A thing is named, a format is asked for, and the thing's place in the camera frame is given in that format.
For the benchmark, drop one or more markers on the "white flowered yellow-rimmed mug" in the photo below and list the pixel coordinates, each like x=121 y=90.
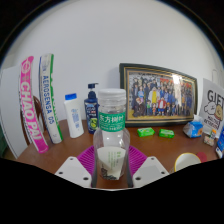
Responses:
x=186 y=161

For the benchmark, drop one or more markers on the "clear green-labelled drink bottle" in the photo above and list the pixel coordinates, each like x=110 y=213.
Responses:
x=111 y=126

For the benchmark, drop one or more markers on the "dark blue pump bottle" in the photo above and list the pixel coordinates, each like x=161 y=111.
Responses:
x=90 y=113

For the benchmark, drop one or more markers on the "blue detergent bottle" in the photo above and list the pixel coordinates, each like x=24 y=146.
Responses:
x=220 y=143

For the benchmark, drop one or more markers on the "small patterned flat pack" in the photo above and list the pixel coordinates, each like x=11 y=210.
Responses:
x=209 y=140

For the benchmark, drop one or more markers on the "white printed gift bag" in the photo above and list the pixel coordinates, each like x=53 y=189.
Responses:
x=213 y=105

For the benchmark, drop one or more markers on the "white green shuttlecock tube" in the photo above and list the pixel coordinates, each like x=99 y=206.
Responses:
x=50 y=100

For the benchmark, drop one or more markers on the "green soap bar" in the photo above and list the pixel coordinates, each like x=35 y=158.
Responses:
x=166 y=133
x=145 y=132

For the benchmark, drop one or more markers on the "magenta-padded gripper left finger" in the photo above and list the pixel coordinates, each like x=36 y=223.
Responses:
x=71 y=170

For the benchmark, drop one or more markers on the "dark framed group photo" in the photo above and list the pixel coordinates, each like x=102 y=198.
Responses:
x=160 y=95

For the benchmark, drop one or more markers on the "white blue-capped lotion bottle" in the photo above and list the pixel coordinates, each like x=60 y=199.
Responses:
x=74 y=116

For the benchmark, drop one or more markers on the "pink shuttlecock tube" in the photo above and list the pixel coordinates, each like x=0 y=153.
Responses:
x=30 y=106

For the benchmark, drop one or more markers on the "blue tissue pack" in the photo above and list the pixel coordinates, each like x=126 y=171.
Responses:
x=193 y=128

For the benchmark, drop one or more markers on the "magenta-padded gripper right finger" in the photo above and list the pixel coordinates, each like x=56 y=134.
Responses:
x=150 y=170

